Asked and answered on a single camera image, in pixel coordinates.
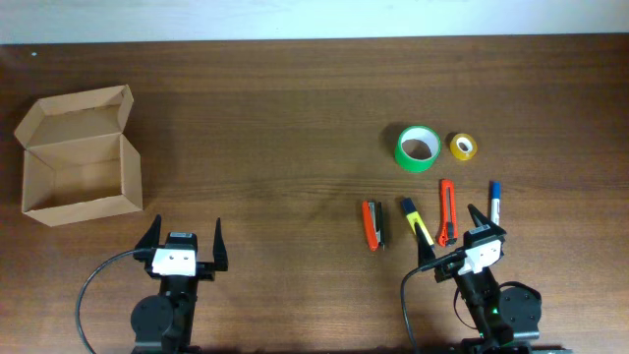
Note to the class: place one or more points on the brown cardboard box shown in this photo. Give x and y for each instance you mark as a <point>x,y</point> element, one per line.
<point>78,165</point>

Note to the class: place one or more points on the orange stapler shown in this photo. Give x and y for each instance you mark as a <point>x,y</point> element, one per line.
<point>374,224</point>

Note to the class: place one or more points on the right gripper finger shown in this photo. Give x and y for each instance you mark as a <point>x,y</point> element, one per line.
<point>479,219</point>
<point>425,250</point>

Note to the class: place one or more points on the yellow highlighter marker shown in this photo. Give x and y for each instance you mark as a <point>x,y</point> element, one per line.
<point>413,217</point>

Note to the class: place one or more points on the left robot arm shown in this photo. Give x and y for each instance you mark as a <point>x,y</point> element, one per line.
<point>163,323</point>

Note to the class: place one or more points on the orange utility knife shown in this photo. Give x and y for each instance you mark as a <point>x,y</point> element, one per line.
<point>448,233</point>

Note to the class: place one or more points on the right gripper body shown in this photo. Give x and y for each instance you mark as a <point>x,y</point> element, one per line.
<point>448,270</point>

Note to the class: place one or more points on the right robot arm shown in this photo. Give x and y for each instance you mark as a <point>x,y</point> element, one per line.
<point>506,315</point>

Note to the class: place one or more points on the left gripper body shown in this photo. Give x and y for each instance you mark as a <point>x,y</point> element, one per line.
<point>203,270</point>

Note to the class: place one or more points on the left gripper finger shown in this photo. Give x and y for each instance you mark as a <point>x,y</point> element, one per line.
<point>219,252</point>
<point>150,239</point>

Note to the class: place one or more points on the green tape roll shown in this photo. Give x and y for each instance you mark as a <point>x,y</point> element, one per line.
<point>422,134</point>

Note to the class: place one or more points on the small yellow tape roll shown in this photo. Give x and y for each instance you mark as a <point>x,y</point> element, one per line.
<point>463,147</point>

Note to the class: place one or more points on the blue white marker pen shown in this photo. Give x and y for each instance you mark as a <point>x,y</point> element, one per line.
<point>495,199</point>

